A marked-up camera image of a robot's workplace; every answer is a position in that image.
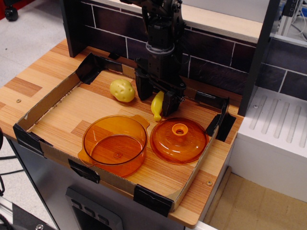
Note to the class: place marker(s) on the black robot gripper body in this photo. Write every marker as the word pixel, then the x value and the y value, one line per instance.
pixel 163 70

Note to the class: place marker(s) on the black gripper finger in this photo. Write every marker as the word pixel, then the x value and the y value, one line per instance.
pixel 144 87
pixel 171 102

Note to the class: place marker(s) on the yellow plastic banana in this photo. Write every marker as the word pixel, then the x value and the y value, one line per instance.
pixel 157 106

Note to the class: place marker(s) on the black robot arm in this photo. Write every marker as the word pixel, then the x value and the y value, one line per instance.
pixel 164 24

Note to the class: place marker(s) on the orange transparent pot lid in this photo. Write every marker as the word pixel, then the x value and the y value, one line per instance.
pixel 178 140

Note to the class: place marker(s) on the cardboard fence with black tape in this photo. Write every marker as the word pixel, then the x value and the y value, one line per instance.
pixel 81 125

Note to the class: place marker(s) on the orange transparent pot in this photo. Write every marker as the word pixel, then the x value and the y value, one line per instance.
pixel 116 144

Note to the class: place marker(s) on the yellow plastic potato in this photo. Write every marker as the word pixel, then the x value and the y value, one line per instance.
pixel 122 90

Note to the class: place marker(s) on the light wooden shelf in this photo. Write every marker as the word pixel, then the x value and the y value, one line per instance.
pixel 200 19

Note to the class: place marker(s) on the white toy sink drainboard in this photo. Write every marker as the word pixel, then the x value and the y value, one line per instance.
pixel 270 148

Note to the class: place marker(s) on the grey toy oven front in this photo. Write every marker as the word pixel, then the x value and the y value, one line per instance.
pixel 90 215

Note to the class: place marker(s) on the black chair caster wheel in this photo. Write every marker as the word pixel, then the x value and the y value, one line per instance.
pixel 11 13

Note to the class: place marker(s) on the dark shelf post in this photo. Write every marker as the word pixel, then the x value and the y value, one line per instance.
pixel 264 38

